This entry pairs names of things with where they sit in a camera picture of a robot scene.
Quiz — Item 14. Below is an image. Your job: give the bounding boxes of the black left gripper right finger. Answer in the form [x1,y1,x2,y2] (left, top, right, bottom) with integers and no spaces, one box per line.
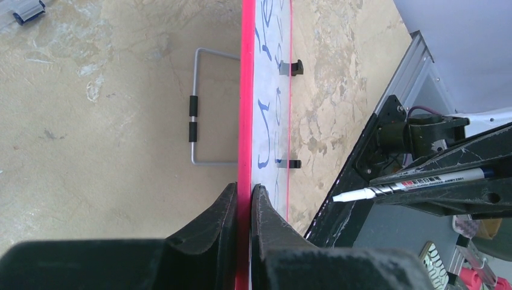
[251,184,433,289]

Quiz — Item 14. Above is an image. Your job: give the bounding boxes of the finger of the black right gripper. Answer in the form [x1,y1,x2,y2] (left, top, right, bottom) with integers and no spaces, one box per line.
[370,123,511,185]
[374,178,511,219]

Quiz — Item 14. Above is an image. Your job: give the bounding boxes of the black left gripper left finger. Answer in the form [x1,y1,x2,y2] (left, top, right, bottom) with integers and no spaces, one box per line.
[1,183,237,289]

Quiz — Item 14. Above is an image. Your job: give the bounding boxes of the white blue whiteboard marker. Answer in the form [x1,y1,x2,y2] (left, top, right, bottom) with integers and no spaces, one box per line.
[332,167,494,202]

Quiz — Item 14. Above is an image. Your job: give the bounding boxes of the pink framed whiteboard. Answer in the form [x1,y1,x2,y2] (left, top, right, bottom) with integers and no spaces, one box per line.
[235,1,293,289]

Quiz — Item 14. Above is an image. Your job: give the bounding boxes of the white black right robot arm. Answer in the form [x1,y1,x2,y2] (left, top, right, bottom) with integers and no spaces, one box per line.
[371,114,511,219]

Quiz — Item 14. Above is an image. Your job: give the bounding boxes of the black whiteboard clip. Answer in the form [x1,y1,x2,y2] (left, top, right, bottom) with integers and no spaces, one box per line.
[275,159,302,169]
[278,59,304,77]

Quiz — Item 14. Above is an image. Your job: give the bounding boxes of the patterned mug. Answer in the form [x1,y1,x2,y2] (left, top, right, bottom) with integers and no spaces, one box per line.
[452,215,481,239]

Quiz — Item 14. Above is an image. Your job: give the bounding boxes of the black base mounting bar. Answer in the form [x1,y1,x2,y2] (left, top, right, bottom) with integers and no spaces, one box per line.
[304,95,406,248]

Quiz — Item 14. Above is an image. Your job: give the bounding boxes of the pink clamp tool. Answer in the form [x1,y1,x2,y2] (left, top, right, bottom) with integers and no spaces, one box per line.
[447,236,512,290]

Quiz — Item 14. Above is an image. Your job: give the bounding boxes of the patterned phone on desk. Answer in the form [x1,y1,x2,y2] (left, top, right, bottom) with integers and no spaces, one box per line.
[419,241,449,290]

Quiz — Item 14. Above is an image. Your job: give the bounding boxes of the clear plastic screw box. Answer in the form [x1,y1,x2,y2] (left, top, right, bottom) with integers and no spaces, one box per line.
[1,0,46,29]

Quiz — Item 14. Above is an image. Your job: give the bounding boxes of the aluminium frame rail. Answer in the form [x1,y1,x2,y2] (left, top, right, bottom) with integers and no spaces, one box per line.
[374,30,456,115]

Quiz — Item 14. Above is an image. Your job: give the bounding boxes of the grey wire whiteboard stand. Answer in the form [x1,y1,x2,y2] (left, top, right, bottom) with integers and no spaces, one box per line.
[188,47,242,167]

